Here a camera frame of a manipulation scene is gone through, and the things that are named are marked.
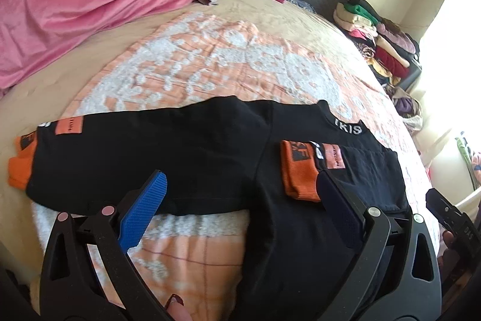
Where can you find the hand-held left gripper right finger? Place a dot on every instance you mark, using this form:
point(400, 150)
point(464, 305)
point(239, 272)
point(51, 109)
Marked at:
point(338, 208)

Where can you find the blue patterned cloth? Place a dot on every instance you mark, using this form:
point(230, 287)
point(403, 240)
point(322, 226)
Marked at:
point(298, 4)

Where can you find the dark grey chair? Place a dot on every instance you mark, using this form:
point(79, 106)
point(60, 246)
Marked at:
point(415, 74)

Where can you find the black shirt with orange cuffs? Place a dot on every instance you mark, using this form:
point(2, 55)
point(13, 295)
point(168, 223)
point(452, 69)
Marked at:
point(225, 155)

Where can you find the orange bear printed blanket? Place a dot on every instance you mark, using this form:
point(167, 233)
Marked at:
point(233, 65)

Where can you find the person's left hand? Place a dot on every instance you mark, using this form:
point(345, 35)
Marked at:
point(180, 308)

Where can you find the pile of folded clothes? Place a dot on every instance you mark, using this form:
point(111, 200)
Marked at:
point(379, 39)

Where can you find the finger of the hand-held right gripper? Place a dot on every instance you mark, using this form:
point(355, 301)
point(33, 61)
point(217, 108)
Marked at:
point(437, 204)

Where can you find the white bag of clothes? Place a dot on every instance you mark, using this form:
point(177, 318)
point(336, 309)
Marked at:
point(407, 110)

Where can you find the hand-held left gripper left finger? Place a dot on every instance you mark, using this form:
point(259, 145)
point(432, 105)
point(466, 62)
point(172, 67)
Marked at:
point(144, 208)

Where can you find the person's right hand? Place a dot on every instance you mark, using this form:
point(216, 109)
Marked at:
point(448, 242)

